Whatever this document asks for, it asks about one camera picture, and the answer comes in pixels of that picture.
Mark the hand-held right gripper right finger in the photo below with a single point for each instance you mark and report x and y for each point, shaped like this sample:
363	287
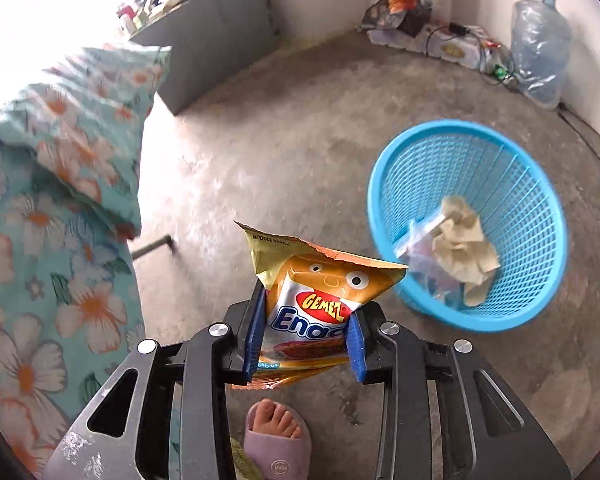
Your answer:
357	345

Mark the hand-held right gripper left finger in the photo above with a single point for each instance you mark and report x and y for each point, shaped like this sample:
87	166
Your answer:
255	330

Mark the orange snack packet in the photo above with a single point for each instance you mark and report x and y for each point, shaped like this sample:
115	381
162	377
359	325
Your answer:
310	300

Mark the blue plastic wastebasket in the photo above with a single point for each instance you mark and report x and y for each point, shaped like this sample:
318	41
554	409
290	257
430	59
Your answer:
530	200

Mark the person's foot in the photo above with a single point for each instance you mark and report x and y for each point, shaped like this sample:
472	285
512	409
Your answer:
275	417

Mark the purple slipper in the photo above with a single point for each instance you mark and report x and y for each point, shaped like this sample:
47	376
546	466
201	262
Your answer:
280	457

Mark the black bed leg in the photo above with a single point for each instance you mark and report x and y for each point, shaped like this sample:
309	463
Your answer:
152	247

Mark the floral light blue blanket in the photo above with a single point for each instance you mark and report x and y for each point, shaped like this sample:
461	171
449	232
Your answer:
55	260

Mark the grey nightstand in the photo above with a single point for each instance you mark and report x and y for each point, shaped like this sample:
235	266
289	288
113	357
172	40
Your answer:
220	45

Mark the white printed package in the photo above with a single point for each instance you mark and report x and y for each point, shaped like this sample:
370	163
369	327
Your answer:
445	50

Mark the black orange bag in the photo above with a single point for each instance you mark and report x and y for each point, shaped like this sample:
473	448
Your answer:
405	15

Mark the large blue water bottle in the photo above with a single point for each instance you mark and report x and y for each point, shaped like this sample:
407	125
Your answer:
540	50

